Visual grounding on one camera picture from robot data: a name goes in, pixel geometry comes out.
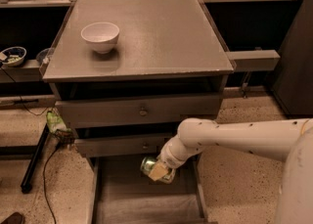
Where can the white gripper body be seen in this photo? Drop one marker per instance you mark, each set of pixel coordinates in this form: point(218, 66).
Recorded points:
point(169, 160)

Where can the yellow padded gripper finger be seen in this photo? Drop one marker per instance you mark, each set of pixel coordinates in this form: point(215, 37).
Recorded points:
point(159, 172)

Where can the crushed green can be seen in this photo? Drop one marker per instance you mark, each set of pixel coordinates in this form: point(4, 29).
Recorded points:
point(147, 165)

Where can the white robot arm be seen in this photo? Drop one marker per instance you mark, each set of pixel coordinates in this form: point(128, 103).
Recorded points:
point(290, 140)

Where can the top grey drawer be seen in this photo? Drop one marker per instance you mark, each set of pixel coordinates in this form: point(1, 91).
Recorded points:
point(137, 110)

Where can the bottom grey open drawer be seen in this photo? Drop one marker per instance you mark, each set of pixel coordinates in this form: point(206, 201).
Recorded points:
point(122, 194)

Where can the middle grey drawer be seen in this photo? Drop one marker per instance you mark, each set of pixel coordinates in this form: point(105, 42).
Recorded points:
point(122, 145)

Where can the grey drawer cabinet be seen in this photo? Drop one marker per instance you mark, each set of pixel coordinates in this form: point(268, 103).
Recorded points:
point(165, 48)

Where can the green snack bag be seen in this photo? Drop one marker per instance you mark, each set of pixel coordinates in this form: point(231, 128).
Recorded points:
point(56, 125)

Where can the white ceramic bowl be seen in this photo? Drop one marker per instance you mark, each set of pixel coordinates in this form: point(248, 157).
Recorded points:
point(101, 37)

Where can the black metal leg bar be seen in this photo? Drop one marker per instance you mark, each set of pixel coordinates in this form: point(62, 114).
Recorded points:
point(26, 181)

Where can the dark shoe tip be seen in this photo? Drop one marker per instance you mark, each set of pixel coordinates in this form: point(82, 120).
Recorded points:
point(15, 218)

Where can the small clear glass bowl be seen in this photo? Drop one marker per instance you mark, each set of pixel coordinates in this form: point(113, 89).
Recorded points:
point(44, 57)

